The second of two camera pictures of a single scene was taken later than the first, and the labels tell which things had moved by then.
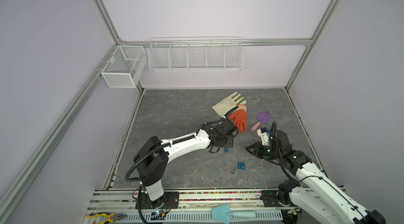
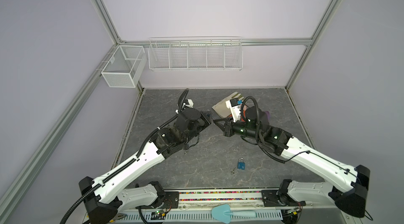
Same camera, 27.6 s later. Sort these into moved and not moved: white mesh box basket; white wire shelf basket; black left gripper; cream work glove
Moved: black left gripper
Not moved: white mesh box basket; cream work glove; white wire shelf basket
